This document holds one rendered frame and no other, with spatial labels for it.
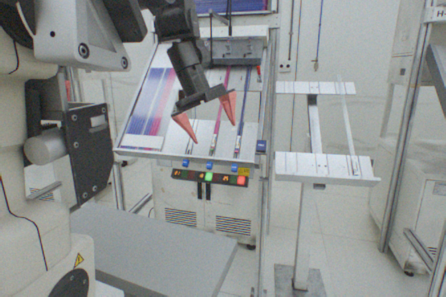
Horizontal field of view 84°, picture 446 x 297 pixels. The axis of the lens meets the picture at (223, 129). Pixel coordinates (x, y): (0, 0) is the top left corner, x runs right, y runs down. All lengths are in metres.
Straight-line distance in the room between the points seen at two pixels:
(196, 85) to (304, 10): 2.53
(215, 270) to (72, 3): 0.64
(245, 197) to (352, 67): 1.99
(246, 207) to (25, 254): 1.21
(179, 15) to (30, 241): 0.44
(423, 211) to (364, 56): 1.83
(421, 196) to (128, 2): 1.48
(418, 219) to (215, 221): 1.06
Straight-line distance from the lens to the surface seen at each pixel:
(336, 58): 2.97
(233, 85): 1.27
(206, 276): 0.72
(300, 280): 1.50
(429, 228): 1.66
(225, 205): 1.54
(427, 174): 1.53
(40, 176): 2.25
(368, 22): 3.05
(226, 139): 1.11
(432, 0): 1.64
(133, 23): 0.33
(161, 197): 1.67
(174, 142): 1.17
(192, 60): 0.53
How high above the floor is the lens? 1.11
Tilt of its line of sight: 15 degrees down
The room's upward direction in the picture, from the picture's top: straight up
